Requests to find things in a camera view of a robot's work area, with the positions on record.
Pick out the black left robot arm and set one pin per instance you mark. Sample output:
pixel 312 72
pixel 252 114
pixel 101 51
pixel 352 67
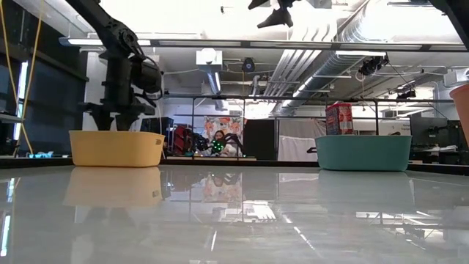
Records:
pixel 106 22

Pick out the black ceiling camera rig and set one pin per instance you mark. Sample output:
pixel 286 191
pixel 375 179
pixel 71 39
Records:
pixel 373 65

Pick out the teal plastic bin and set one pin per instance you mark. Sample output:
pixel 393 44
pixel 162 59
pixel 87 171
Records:
pixel 362 154

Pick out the orange plastic bin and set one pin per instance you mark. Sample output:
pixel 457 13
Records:
pixel 462 106

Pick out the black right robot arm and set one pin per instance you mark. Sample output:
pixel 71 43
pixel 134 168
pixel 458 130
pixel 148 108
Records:
pixel 458 14

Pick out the person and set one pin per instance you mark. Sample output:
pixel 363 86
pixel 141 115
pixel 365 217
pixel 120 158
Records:
pixel 220 135

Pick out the black background monitor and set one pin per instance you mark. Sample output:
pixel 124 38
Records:
pixel 458 133
pixel 428 130

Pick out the yellow plastic bin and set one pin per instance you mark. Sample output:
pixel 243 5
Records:
pixel 117 148

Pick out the floral wall poster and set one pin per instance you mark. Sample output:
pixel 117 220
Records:
pixel 229 124

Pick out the long ceiling light fixture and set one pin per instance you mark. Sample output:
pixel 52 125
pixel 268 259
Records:
pixel 227 43

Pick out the black background robot arm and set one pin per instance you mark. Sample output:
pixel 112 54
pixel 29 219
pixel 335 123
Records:
pixel 218 146

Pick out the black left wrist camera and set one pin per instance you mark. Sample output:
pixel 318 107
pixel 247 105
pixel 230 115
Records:
pixel 146 75

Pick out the black metal rack frame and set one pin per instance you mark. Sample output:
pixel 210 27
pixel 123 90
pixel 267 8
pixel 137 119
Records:
pixel 256 97

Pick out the small cyan object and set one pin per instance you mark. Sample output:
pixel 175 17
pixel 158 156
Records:
pixel 40 155

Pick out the red-lid patterned spice tin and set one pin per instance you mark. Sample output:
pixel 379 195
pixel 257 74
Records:
pixel 339 119

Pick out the black cabinet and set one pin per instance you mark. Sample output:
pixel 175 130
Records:
pixel 261 139

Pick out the white cloth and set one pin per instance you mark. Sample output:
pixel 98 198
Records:
pixel 297 148

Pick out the black round ceiling camera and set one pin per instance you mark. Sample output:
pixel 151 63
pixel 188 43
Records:
pixel 248 65

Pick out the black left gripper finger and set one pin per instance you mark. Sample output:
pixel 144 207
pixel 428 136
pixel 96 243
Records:
pixel 126 121
pixel 102 121

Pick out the red machine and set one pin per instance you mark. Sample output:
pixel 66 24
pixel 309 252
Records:
pixel 183 141

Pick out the black equipment case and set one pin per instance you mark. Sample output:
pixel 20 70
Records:
pixel 163 126

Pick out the black aluminium table frame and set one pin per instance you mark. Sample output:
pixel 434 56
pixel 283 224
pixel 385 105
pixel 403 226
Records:
pixel 278 162

